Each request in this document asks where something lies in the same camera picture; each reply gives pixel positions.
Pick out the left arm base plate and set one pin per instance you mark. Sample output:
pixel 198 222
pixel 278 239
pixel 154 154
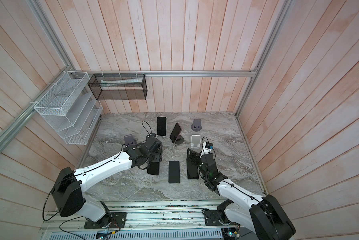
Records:
pixel 114 221

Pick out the black wire mesh basket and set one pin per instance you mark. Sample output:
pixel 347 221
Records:
pixel 106 87

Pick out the dark round stand pink phone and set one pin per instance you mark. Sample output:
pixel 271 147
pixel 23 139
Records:
pixel 179 140

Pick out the white wire mesh shelf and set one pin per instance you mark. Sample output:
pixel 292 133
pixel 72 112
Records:
pixel 69 110

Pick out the white-edged phone on stand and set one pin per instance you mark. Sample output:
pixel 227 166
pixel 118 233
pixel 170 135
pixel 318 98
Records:
pixel 161 126

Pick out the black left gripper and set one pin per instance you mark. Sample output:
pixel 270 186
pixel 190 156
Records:
pixel 158 157

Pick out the white folding stand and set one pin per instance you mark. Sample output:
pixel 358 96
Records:
pixel 196 141

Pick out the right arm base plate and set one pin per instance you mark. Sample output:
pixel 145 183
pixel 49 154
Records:
pixel 214 218

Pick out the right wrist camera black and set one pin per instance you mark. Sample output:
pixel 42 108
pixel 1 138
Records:
pixel 206 147

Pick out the dark round stand front left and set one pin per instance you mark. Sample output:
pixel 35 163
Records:
pixel 129 140

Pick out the grey round phone stand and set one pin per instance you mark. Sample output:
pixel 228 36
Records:
pixel 196 125

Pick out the green-edged phone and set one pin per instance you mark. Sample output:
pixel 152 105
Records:
pixel 174 172

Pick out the blue-edged phone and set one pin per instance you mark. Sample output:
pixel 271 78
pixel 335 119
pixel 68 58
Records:
pixel 153 168

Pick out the grey ventilation grille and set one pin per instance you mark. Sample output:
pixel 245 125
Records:
pixel 180 234

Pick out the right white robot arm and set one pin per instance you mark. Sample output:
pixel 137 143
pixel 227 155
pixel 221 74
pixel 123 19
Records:
pixel 264 216

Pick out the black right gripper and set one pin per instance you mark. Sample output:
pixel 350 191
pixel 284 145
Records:
pixel 190 156

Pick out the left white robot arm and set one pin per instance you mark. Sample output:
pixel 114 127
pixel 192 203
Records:
pixel 70 185

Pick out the pink-edged phone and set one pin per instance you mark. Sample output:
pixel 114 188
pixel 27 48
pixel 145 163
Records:
pixel 175 132

